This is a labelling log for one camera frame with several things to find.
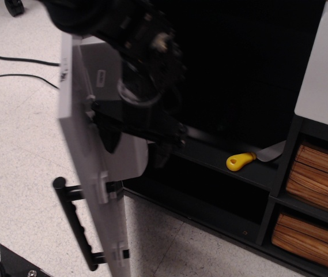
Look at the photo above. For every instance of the dark grey fridge cabinet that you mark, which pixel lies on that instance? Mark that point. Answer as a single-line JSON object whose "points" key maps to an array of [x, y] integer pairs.
{"points": [[245, 65]]}

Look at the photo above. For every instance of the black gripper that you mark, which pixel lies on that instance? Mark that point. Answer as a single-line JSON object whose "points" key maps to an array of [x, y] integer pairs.
{"points": [[138, 112]]}

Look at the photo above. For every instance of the yellow handled toy knife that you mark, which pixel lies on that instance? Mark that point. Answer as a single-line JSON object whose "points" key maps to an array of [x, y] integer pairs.
{"points": [[237, 162]]}

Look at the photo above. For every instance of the black bar door handle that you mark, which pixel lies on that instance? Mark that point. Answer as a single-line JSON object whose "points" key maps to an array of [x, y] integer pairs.
{"points": [[67, 195]]}

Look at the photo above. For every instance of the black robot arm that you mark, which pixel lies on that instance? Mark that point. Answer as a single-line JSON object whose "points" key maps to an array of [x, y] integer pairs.
{"points": [[151, 66]]}

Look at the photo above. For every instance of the grey toy fridge door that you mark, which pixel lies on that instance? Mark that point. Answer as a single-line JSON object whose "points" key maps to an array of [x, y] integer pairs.
{"points": [[90, 71]]}

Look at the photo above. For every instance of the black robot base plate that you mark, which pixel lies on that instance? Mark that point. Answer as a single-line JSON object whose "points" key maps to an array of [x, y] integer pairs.
{"points": [[16, 265]]}

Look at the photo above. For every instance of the dark grey shelf unit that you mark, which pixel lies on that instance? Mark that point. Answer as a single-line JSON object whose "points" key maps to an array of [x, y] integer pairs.
{"points": [[302, 130]]}

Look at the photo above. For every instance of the upper wooden drawer box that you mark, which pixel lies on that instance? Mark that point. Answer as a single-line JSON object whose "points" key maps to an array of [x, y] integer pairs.
{"points": [[308, 177]]}

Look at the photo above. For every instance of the black caster wheel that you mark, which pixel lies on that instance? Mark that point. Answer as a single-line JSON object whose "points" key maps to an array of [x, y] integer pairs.
{"points": [[14, 7]]}

